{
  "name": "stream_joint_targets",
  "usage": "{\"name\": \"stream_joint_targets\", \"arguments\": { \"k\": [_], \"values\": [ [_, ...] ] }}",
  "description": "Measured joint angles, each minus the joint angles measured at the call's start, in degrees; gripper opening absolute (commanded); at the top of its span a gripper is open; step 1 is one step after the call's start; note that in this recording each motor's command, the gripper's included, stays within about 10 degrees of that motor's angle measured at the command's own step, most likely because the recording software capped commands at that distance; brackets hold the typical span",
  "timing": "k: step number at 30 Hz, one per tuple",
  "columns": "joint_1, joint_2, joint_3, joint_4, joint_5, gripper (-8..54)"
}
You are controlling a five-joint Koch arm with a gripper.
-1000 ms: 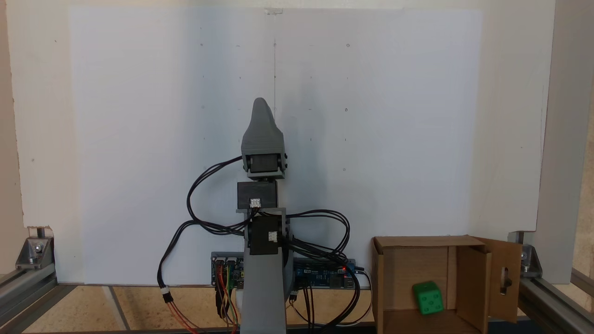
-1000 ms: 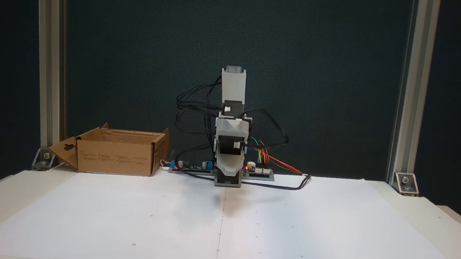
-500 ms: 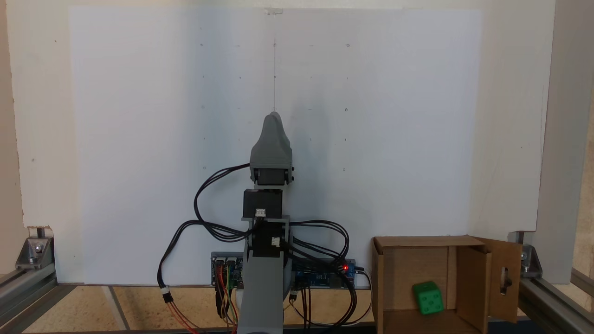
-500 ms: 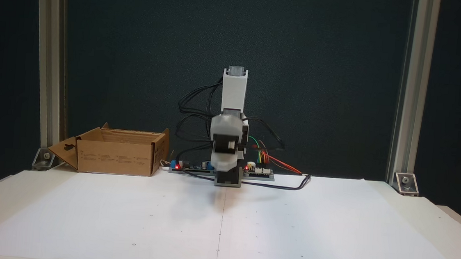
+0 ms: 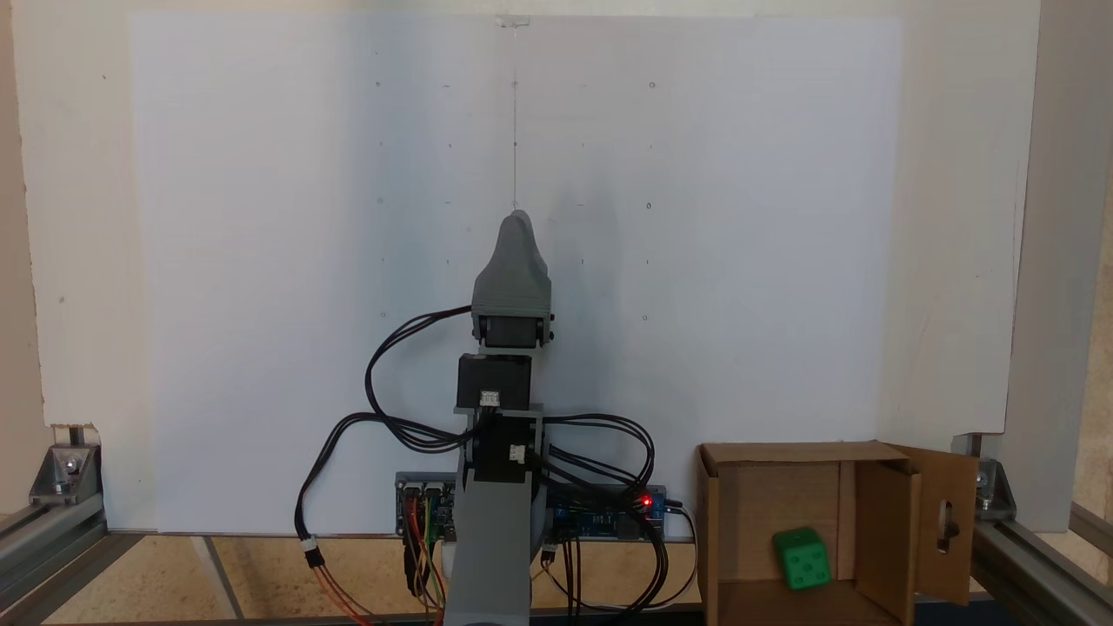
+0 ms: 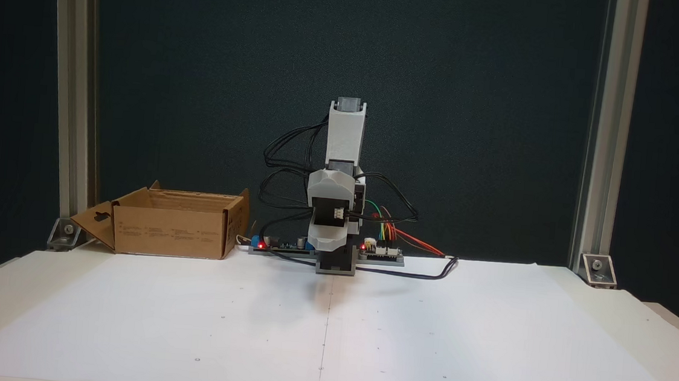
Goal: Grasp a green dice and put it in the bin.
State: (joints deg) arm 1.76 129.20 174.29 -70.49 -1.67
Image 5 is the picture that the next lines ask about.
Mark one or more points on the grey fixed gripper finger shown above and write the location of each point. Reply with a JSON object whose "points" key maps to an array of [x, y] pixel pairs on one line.
{"points": [[513, 278]]}

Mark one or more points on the green dice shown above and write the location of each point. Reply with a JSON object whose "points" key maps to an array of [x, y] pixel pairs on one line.
{"points": [[802, 561]]}

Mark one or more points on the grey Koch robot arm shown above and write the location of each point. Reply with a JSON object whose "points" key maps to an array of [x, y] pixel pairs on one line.
{"points": [[491, 556]]}

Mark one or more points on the motor controller circuit board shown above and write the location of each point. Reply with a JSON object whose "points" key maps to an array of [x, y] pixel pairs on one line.
{"points": [[443, 513]]}

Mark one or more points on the blue voltage converter board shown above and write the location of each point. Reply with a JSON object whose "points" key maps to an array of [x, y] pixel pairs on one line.
{"points": [[600, 522]]}

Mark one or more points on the clear tape strip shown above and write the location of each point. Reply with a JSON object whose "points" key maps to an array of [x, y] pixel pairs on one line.
{"points": [[513, 20]]}

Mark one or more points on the white paper sheet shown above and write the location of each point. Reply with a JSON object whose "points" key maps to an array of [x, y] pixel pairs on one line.
{"points": [[261, 217]]}

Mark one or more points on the brown cardboard box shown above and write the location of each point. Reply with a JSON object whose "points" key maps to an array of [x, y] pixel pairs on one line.
{"points": [[748, 522]]}

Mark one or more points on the metal corner bracket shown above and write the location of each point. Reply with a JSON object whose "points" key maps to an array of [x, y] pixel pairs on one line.
{"points": [[65, 474], [991, 491]]}

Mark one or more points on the aluminium frame post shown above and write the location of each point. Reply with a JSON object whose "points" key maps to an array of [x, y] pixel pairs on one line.
{"points": [[52, 556], [1043, 565]]}

